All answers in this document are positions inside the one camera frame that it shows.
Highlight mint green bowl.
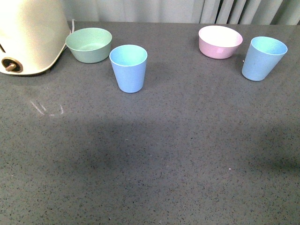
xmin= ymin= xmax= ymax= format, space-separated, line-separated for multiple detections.
xmin=66 ymin=28 xmax=113 ymax=64

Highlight grey-white curtain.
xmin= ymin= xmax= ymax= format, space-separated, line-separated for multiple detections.
xmin=61 ymin=0 xmax=300 ymax=25

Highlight blue cup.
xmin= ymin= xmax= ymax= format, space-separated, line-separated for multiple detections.
xmin=109 ymin=45 xmax=148 ymax=93
xmin=241 ymin=37 xmax=288 ymax=82

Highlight cream white toaster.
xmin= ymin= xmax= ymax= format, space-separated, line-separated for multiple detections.
xmin=0 ymin=0 xmax=71 ymax=75

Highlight pink bowl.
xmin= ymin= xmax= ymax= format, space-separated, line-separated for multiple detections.
xmin=198 ymin=25 xmax=243 ymax=60

